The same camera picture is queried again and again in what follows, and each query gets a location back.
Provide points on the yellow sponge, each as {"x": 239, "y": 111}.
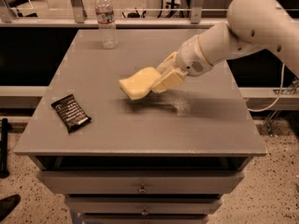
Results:
{"x": 138, "y": 85}

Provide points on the bottom grey drawer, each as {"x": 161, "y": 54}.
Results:
{"x": 150, "y": 219}

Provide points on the metal window railing frame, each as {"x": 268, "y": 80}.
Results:
{"x": 128, "y": 13}

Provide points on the grey drawer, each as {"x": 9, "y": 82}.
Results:
{"x": 150, "y": 219}
{"x": 140, "y": 182}
{"x": 139, "y": 205}

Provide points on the top grey drawer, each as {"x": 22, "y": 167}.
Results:
{"x": 140, "y": 182}

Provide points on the clear plastic water bottle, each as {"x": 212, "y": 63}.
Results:
{"x": 104, "y": 12}

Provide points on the black pole stand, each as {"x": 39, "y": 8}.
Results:
{"x": 5, "y": 127}

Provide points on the black rxbar chocolate wrapper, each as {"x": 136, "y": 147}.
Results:
{"x": 71, "y": 113}

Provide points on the middle grey drawer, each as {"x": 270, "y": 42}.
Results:
{"x": 139, "y": 205}

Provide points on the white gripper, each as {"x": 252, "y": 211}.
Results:
{"x": 189, "y": 60}

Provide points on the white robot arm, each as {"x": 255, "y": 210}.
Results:
{"x": 252, "y": 25}

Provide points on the grey drawer cabinet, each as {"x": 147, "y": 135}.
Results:
{"x": 203, "y": 125}

